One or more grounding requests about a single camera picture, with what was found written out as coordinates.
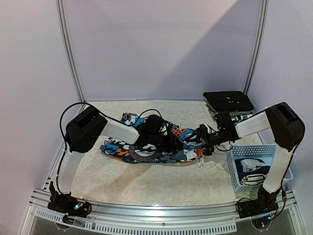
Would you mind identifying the aluminium front rail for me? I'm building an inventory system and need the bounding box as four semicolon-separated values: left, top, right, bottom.
21;189;306;235

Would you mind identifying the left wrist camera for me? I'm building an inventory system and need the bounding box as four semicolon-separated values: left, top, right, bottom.
145;115;164;134

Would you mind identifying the white striped cloth in basket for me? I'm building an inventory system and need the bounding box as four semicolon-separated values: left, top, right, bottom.
235;158;270;187

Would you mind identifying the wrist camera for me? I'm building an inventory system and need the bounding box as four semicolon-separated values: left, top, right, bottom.
145;115;164;134
215;111;233;130

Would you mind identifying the black garment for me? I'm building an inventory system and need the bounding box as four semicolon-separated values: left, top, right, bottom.
203;91;254;112

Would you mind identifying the folded black white shirt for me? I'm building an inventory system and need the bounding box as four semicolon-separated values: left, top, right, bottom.
231;115;252;122

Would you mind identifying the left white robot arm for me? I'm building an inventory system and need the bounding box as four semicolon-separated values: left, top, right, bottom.
49;103;183;212

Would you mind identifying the left aluminium frame post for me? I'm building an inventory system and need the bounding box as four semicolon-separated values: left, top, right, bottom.
55;0;86;102

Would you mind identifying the folded green shirt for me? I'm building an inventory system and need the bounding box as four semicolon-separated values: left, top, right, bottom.
206;102;252;118

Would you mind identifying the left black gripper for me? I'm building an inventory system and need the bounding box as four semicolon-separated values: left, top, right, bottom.
149;132;183;153

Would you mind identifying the blue orange patterned cloth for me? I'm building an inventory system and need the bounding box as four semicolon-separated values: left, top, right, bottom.
100;120;203;164

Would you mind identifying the right aluminium frame post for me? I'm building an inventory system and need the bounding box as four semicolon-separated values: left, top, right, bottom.
243;0;269;95

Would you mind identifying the light blue plastic basket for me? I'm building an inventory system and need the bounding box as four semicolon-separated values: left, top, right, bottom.
227;144;294;194

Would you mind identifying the aluminium frame post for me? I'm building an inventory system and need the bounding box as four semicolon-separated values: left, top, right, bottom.
55;0;86;102
243;0;269;95

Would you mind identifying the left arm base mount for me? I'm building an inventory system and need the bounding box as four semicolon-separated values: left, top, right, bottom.
47;182;92;218

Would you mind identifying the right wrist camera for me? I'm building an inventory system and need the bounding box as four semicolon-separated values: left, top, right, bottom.
215;111;233;130

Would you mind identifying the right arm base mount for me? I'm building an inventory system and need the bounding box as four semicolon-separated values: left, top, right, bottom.
235;197;279;218

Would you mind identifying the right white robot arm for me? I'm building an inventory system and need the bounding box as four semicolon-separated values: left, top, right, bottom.
196;102;305;213

